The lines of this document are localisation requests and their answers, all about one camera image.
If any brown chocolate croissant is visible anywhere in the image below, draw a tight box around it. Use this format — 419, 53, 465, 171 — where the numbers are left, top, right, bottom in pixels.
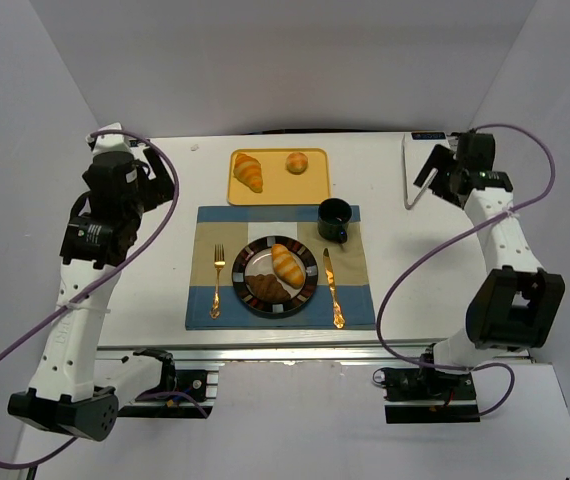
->
245, 274, 291, 304

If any small striped croissant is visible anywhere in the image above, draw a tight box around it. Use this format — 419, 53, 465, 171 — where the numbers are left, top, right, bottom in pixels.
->
271, 244, 305, 289

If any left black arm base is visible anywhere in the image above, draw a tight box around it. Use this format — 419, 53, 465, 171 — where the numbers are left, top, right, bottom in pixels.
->
118, 369, 219, 419

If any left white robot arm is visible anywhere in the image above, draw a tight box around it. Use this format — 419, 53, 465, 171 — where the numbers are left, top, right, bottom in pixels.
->
8, 148, 176, 441

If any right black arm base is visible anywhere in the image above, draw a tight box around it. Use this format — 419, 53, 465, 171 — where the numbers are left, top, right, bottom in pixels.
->
372, 367, 480, 425

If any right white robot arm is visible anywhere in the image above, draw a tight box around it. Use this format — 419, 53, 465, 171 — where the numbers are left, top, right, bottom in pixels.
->
414, 129, 565, 373

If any blue beige checked placemat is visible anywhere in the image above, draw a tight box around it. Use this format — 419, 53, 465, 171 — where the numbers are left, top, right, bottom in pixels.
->
185, 206, 375, 330

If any gold fork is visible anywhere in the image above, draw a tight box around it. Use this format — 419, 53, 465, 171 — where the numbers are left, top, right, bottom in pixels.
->
210, 244, 226, 319

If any large striped croissant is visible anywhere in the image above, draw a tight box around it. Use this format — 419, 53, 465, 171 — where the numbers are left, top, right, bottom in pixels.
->
233, 153, 263, 193

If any yellow plastic tray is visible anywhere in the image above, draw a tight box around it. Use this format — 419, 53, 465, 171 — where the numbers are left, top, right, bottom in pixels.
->
227, 147, 331, 206

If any dark green mug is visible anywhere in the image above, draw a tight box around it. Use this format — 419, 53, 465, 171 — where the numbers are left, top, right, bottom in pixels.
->
317, 198, 352, 244

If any round orange bun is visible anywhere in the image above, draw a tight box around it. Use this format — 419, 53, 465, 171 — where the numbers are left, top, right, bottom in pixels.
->
285, 151, 309, 174

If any dark rimmed ceramic plate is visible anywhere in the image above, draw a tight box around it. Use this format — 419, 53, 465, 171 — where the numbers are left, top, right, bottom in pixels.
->
231, 235, 319, 318

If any gold knife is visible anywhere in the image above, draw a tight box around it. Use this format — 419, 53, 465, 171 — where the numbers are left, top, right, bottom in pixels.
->
323, 248, 345, 329

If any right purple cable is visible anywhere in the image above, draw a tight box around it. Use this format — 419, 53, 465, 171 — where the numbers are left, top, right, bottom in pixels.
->
373, 123, 558, 419

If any purple cable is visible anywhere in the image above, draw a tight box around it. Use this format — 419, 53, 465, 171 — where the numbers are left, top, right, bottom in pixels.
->
373, 123, 558, 419
0, 128, 209, 470

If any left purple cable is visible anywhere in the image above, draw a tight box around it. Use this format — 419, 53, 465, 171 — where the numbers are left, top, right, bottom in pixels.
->
0, 128, 209, 470

